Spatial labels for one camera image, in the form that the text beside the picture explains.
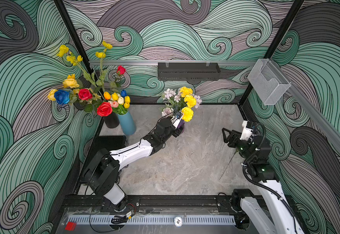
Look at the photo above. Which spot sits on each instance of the colourful tulip bunch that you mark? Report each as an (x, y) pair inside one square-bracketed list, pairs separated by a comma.
[(120, 102)]

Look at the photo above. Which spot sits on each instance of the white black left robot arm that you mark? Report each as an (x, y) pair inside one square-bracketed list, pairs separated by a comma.
[(102, 171)]

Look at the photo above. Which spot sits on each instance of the clear plastic wall bin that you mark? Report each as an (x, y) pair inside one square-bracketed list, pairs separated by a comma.
[(269, 81)]

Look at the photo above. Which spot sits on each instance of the pink lilac flower bunch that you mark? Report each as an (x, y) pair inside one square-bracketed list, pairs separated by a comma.
[(175, 103)]

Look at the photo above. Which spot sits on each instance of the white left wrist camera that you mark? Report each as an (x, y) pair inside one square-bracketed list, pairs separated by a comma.
[(176, 121)]

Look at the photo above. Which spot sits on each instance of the black corner frame post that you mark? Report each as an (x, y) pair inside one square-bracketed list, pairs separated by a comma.
[(286, 23)]

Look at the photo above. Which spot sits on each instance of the mixed rose bouquet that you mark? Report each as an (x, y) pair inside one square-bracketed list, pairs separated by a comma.
[(73, 91)]

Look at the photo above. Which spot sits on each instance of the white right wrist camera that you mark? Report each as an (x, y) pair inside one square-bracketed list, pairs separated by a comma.
[(249, 130)]

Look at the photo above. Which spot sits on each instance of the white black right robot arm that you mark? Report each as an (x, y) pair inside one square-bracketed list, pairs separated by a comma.
[(254, 148)]

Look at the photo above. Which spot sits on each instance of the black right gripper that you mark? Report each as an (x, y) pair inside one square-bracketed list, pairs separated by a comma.
[(236, 137)]

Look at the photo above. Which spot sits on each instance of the black left corner post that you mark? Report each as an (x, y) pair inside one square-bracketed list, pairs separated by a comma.
[(72, 31)]

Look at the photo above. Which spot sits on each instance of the black vase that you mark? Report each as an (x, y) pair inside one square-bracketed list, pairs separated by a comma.
[(111, 121)]

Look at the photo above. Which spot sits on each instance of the teal ceramic vase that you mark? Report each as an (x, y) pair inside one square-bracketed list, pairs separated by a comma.
[(127, 124)]

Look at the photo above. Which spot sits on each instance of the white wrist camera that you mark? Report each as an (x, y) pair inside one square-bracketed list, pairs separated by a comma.
[(176, 121), (249, 130)]

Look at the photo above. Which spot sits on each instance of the yellow carnation flower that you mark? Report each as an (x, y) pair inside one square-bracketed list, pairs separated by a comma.
[(187, 114), (184, 91), (228, 163), (190, 100)]

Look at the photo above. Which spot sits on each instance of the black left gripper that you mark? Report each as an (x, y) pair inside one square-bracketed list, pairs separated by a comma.
[(176, 132)]

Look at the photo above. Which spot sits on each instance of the purple glass vase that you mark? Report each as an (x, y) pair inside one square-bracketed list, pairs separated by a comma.
[(181, 125)]

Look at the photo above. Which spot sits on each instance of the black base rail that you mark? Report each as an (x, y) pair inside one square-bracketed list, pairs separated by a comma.
[(143, 203)]

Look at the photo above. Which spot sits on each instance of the black wall tray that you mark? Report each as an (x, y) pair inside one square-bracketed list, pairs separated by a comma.
[(191, 72)]

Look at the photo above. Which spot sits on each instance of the red small block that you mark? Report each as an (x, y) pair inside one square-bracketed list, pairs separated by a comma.
[(70, 226)]

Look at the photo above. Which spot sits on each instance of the white slotted cable duct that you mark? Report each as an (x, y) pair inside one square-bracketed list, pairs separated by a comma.
[(156, 219)]

